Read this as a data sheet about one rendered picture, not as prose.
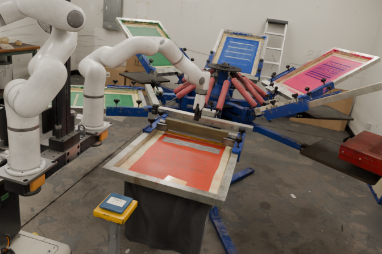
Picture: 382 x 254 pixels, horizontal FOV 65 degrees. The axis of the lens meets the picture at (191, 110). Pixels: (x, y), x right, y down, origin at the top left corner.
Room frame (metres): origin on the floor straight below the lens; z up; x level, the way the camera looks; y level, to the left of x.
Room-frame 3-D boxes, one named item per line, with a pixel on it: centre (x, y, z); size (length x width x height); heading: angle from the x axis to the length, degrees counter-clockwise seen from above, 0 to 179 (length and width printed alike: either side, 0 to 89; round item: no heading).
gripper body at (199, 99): (1.74, -0.05, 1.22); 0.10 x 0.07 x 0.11; 167
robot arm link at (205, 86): (1.72, -0.01, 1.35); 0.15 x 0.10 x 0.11; 128
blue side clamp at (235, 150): (1.70, -0.32, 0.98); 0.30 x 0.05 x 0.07; 167
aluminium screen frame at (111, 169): (1.53, 0.00, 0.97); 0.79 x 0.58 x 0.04; 167
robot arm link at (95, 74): (1.35, 0.47, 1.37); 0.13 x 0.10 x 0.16; 38
